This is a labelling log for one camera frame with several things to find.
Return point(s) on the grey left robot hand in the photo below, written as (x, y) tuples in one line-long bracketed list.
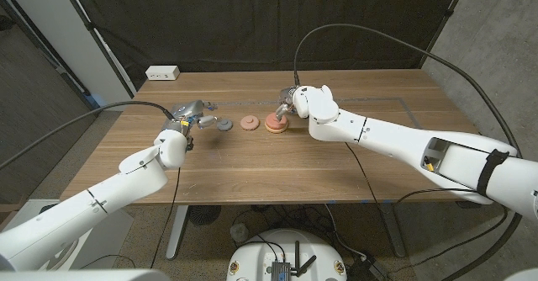
[(185, 112)]

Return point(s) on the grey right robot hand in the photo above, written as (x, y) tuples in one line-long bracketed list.
[(289, 102)]

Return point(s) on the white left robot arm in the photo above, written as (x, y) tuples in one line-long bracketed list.
[(84, 205)]

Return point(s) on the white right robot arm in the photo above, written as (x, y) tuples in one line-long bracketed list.
[(399, 142)]

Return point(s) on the white power strip box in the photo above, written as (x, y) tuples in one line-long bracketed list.
[(161, 72)]

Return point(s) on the black backdrop curtain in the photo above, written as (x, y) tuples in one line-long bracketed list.
[(269, 20)]

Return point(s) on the small black floor fan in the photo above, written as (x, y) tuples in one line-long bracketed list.
[(204, 214)]

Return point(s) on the black backdrop stand pole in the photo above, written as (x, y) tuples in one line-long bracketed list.
[(445, 18), (96, 39)]

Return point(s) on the white table leg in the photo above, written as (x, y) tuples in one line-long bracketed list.
[(176, 234)]

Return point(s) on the grey round floor object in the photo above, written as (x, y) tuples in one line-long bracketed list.
[(239, 232)]

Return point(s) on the white floor platform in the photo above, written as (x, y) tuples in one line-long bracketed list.
[(109, 239)]

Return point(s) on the white robot torso base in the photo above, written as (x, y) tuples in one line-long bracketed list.
[(256, 256)]

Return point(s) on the grey table leg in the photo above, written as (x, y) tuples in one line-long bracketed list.
[(393, 230)]

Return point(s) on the grey antenna radio box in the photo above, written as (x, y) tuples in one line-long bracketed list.
[(280, 270)]

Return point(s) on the black power adapter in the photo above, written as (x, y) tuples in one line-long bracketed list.
[(370, 270)]

